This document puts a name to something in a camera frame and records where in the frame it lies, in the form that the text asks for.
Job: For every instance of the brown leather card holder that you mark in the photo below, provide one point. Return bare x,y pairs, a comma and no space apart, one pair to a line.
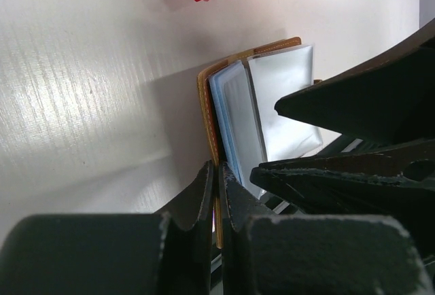
238,96

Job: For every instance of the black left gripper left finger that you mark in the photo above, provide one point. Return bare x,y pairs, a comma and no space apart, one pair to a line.
167,252

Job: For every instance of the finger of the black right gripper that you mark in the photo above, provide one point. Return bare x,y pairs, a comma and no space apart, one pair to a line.
397,181
388,99

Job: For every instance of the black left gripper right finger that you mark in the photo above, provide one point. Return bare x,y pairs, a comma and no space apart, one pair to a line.
267,253

